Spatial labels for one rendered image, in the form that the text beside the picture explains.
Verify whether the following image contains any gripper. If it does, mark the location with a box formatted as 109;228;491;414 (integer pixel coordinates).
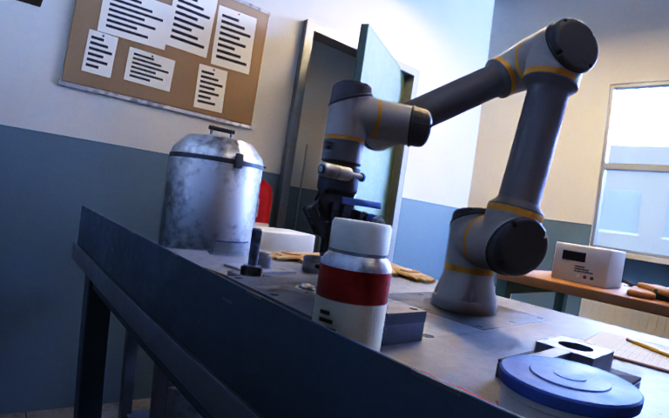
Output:
303;177;386;253

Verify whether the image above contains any blue clamp lever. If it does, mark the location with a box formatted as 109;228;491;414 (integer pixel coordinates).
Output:
341;196;383;211

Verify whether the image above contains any white round tub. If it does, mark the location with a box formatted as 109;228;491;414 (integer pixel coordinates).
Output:
258;224;318;255

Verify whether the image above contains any white red spray bottle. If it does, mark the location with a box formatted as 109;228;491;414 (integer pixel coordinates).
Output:
311;216;394;352

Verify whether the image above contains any yellow work glove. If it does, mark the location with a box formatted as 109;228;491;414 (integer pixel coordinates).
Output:
270;250;314;263
390;262;437;285

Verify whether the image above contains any red cylinder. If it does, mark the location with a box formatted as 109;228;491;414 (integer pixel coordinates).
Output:
255;179;274;226

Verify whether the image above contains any black upright bolt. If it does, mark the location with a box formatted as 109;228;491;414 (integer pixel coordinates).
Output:
240;227;265;278

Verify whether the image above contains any grey metal block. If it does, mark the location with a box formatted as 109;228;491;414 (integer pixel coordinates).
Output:
381;300;428;347

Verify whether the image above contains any green door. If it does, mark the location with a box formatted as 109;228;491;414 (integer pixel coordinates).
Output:
274;19;420;260

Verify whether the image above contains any silver metal lidded vessel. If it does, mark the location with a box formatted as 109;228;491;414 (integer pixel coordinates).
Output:
159;125;266;255

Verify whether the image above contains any dark workbench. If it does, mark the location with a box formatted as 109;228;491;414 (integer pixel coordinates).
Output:
71;206;669;418

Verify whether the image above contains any cork notice board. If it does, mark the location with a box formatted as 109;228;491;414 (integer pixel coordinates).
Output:
58;0;271;130

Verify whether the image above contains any wooden side table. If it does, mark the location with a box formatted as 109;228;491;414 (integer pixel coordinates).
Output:
495;270;669;320

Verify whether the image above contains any white control box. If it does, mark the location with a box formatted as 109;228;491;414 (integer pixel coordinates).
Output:
551;240;627;290

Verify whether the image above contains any grey block with hole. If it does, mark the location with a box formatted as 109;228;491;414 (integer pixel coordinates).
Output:
533;335;616;373

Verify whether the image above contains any white tub blue lid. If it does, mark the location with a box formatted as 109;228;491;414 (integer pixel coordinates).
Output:
495;354;645;418

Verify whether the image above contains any window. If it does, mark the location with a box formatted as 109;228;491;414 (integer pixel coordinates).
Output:
590;80;669;265

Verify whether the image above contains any pale radiator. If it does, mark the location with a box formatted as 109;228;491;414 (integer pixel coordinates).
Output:
577;297;669;340

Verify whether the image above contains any tan paper pad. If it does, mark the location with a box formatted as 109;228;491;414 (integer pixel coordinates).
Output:
585;331;669;374

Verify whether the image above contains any yellow pencil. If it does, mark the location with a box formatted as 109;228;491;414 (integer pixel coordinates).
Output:
625;337;669;360

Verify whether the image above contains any grey mold base plate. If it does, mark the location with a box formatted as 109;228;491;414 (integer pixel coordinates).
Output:
223;260;321;309

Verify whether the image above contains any wooden handled tool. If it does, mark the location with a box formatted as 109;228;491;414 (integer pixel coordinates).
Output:
625;281;669;302

